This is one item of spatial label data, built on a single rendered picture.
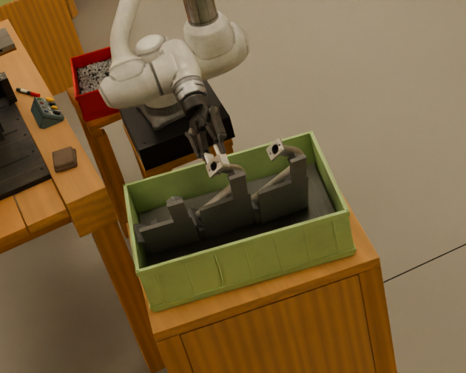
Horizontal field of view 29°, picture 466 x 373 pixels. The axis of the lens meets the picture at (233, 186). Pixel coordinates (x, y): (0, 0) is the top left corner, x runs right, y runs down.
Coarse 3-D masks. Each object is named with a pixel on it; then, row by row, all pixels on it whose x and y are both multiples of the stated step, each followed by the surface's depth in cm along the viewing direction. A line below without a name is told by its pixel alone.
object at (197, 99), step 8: (192, 96) 252; (200, 96) 253; (184, 104) 253; (192, 104) 251; (200, 104) 252; (208, 104) 253; (184, 112) 253; (192, 112) 253; (200, 112) 251; (208, 112) 250; (208, 120) 250; (192, 128) 254; (200, 128) 251
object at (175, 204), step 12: (168, 204) 243; (180, 204) 243; (180, 216) 251; (144, 228) 253; (156, 228) 253; (168, 228) 256; (180, 228) 258; (192, 228) 261; (144, 240) 259; (156, 240) 262; (168, 240) 264; (180, 240) 267; (192, 240) 270; (156, 252) 271
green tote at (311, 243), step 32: (256, 160) 285; (320, 160) 274; (128, 192) 280; (160, 192) 285; (192, 192) 288; (320, 224) 252; (192, 256) 250; (224, 256) 252; (256, 256) 255; (288, 256) 257; (320, 256) 259; (160, 288) 255; (192, 288) 257; (224, 288) 259
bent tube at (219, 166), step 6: (216, 156) 243; (210, 162) 245; (216, 162) 243; (210, 168) 245; (216, 168) 243; (222, 168) 244; (228, 168) 246; (234, 168) 247; (240, 168) 249; (210, 174) 244; (228, 186) 258; (222, 192) 259; (228, 192) 258; (216, 198) 260; (222, 198) 259; (198, 210) 265; (198, 216) 264
